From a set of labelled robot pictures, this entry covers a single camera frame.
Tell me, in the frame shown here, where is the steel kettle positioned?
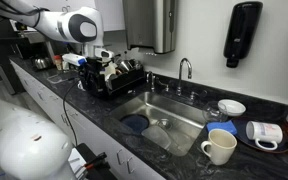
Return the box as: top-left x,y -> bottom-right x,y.
34,57 -> 52,70

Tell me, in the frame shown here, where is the cream ceramic mug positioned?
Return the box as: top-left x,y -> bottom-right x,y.
201,129 -> 237,165

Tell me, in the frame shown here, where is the clear plastic lid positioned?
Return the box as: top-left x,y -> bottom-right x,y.
141,126 -> 171,149

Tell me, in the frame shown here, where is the steel paper towel dispenser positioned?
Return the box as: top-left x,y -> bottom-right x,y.
123,0 -> 177,54

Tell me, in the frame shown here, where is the small white bowl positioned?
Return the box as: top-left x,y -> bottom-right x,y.
218,99 -> 246,117

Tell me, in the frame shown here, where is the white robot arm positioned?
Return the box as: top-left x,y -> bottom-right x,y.
0,0 -> 114,67

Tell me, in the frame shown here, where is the stainless steel sink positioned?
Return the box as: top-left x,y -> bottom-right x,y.
111,92 -> 206,156

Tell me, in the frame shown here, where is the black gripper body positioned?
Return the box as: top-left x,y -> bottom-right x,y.
82,58 -> 107,94

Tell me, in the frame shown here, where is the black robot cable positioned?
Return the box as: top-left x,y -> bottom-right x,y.
62,78 -> 82,148

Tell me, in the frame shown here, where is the dark blue plate in sink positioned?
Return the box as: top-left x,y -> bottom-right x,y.
121,114 -> 149,134

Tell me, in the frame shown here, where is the white printed mug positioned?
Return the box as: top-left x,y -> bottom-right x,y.
246,121 -> 283,151

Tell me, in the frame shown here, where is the black dish rack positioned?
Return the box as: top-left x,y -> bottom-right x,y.
78,62 -> 145,98

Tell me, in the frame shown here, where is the black tool with red handle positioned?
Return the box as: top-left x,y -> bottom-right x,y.
83,152 -> 107,170

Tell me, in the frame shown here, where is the small spice jar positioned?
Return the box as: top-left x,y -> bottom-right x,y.
54,55 -> 62,70

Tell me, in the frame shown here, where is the cream white plate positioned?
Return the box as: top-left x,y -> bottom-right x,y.
105,62 -> 117,79

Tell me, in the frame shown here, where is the chrome gooseneck faucet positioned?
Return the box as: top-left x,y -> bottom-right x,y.
175,57 -> 194,97

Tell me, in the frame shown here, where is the small chrome side faucet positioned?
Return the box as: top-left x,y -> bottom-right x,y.
146,71 -> 155,92

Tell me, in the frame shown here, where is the clear glass bowl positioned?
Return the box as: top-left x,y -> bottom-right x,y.
203,101 -> 228,123

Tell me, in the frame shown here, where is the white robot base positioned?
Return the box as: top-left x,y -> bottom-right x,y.
0,100 -> 76,180

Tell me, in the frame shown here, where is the dark round plate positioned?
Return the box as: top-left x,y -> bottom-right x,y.
232,119 -> 288,154

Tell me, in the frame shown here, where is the black soap dispenser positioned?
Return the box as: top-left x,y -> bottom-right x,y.
223,1 -> 263,68

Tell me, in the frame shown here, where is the blue sponge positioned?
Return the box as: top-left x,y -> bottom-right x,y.
206,120 -> 237,135

